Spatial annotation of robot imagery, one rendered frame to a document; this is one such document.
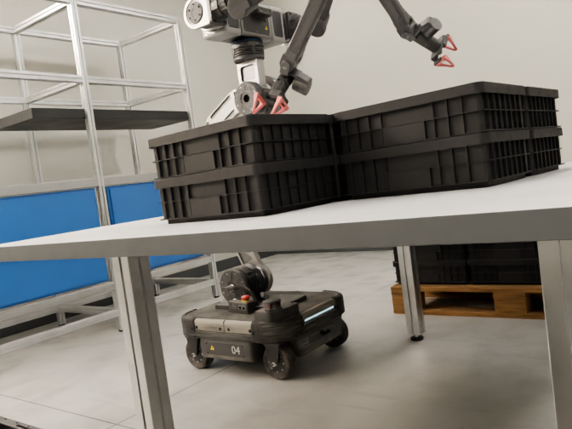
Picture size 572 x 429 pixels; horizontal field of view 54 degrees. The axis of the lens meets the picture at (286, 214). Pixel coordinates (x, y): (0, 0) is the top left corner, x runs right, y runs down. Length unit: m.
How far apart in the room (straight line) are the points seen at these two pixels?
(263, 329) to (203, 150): 1.00
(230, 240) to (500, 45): 4.09
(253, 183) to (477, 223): 0.64
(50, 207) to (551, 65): 3.64
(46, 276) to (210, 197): 2.03
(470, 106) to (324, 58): 4.32
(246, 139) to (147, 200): 2.47
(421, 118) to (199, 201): 0.57
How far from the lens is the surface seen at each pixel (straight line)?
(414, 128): 1.37
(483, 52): 4.94
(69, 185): 3.40
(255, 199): 1.28
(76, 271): 3.40
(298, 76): 2.16
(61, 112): 3.49
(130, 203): 3.63
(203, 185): 1.41
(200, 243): 1.05
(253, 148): 1.27
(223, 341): 2.37
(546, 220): 0.75
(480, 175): 1.31
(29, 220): 3.27
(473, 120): 1.31
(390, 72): 5.22
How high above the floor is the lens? 0.78
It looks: 4 degrees down
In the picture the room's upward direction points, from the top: 8 degrees counter-clockwise
